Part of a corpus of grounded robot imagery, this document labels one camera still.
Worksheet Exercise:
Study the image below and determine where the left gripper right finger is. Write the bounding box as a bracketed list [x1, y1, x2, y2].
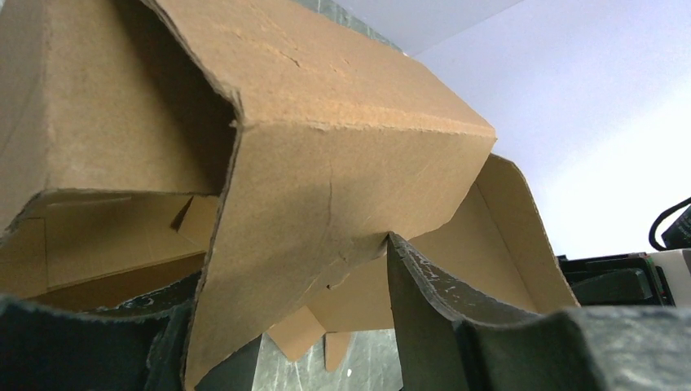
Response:
[386, 233, 690, 390]

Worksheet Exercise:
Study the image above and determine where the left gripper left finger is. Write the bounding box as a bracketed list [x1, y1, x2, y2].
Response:
[1, 273, 200, 390]

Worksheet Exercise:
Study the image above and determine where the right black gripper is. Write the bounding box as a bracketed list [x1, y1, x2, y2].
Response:
[557, 248, 690, 307]

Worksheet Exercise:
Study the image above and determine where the brown cardboard box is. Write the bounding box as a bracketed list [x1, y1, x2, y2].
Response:
[1, 1, 576, 390]

